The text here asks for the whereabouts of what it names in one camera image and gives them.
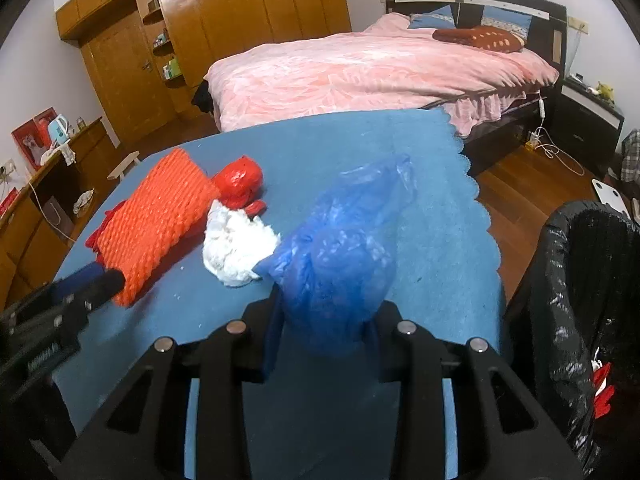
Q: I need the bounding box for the right blue pillow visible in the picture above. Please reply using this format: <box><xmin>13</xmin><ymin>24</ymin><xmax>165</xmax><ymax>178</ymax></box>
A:
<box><xmin>480</xmin><ymin>6</ymin><xmax>533</xmax><ymax>40</ymax></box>

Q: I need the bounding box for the white charger cable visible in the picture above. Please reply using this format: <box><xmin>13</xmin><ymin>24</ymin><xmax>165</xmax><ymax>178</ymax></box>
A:
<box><xmin>524</xmin><ymin>94</ymin><xmax>586</xmax><ymax>178</ymax></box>

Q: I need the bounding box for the bed with pink duvet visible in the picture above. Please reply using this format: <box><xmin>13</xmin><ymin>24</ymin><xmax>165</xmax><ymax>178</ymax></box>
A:
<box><xmin>192</xmin><ymin>0</ymin><xmax>567</xmax><ymax>139</ymax></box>

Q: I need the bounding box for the black nightstand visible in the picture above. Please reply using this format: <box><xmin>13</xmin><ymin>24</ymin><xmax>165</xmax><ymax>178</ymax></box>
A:
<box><xmin>549</xmin><ymin>78</ymin><xmax>625</xmax><ymax>177</ymax></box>

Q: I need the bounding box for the brown dotted pillow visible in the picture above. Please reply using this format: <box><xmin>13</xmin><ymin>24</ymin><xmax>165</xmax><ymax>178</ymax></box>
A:
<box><xmin>432</xmin><ymin>25</ymin><xmax>525</xmax><ymax>53</ymax></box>

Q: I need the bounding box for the yellow plush toy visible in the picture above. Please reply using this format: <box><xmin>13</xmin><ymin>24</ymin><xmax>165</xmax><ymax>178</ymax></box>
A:
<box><xmin>596</xmin><ymin>81</ymin><xmax>615</xmax><ymax>104</ymax></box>

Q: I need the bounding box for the blue pillow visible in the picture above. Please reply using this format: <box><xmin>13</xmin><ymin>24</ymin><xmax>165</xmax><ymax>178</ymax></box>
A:
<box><xmin>480</xmin><ymin>6</ymin><xmax>533</xmax><ymax>40</ymax></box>
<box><xmin>409</xmin><ymin>4</ymin><xmax>456</xmax><ymax>29</ymax></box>

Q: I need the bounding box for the large orange foam net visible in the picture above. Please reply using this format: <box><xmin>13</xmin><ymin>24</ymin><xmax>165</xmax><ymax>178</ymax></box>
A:
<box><xmin>86</xmin><ymin>148</ymin><xmax>219</xmax><ymax>307</ymax></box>

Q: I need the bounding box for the light blue kettle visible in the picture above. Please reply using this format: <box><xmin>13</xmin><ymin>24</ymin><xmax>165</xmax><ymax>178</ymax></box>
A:
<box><xmin>48</xmin><ymin>114</ymin><xmax>70</xmax><ymax>145</ymax></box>

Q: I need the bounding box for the white bathroom scale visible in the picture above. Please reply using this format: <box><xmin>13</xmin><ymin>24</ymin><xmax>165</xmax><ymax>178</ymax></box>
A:
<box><xmin>591</xmin><ymin>179</ymin><xmax>631</xmax><ymax>220</ymax></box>

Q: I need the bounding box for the wooden wardrobe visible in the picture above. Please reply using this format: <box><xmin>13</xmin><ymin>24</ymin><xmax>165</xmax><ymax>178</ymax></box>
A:
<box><xmin>55</xmin><ymin>0</ymin><xmax>352</xmax><ymax>146</ymax></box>

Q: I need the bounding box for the wooden side desk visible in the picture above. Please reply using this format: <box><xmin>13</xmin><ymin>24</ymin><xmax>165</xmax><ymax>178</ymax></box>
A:
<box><xmin>0</xmin><ymin>119</ymin><xmax>124</xmax><ymax>309</ymax></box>

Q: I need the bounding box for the red fabric pile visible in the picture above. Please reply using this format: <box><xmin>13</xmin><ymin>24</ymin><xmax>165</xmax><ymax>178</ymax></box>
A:
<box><xmin>592</xmin><ymin>362</ymin><xmax>615</xmax><ymax>419</ymax></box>

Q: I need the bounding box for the black lined trash bin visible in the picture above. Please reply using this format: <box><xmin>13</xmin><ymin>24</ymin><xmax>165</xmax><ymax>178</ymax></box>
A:
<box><xmin>504</xmin><ymin>200</ymin><xmax>639</xmax><ymax>479</ymax></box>

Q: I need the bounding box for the blue plastic bag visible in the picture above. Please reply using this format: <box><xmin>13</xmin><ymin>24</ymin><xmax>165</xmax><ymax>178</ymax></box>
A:
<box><xmin>254</xmin><ymin>154</ymin><xmax>416</xmax><ymax>356</ymax></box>

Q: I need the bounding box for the red plastic bag ball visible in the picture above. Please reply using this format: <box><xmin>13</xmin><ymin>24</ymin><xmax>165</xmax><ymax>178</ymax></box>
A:
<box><xmin>212</xmin><ymin>155</ymin><xmax>267</xmax><ymax>219</ymax></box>

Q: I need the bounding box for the plaid cloth pile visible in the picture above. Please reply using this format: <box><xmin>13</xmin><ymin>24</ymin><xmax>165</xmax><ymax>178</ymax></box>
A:
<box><xmin>620</xmin><ymin>129</ymin><xmax>640</xmax><ymax>184</ymax></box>

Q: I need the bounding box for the blue table cloth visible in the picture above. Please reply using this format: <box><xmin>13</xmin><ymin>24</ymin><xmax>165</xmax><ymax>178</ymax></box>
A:
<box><xmin>52</xmin><ymin>107</ymin><xmax>504</xmax><ymax>480</ymax></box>

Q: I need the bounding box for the white tissue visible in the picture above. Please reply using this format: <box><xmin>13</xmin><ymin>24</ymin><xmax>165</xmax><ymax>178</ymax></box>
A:
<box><xmin>202</xmin><ymin>200</ymin><xmax>281</xmax><ymax>288</ymax></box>

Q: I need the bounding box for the left blue pillow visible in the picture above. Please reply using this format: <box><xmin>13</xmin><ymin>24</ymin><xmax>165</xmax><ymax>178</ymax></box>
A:
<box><xmin>409</xmin><ymin>4</ymin><xmax>456</xmax><ymax>29</ymax></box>

